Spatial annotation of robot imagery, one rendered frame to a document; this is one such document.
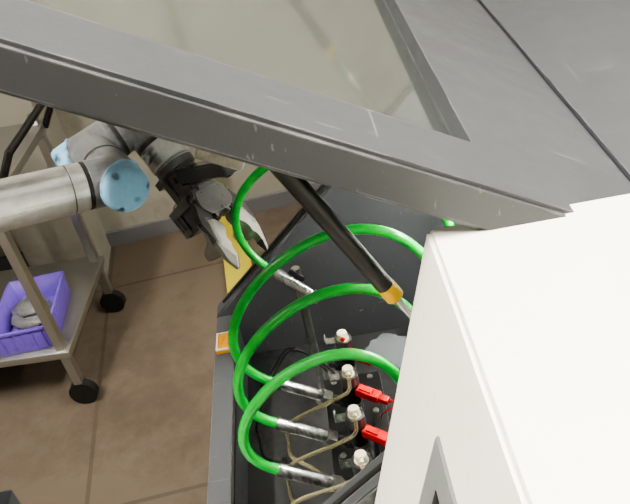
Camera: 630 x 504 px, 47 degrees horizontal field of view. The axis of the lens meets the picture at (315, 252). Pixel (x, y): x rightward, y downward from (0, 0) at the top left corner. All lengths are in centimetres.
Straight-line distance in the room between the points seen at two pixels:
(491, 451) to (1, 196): 81
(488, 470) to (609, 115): 52
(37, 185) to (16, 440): 192
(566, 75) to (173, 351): 225
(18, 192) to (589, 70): 79
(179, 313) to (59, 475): 84
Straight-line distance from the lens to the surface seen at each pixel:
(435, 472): 60
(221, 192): 125
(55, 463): 279
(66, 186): 112
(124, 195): 113
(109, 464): 269
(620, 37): 111
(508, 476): 46
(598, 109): 91
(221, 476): 126
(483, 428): 50
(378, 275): 68
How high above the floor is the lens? 192
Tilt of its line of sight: 36 degrees down
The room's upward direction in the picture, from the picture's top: 12 degrees counter-clockwise
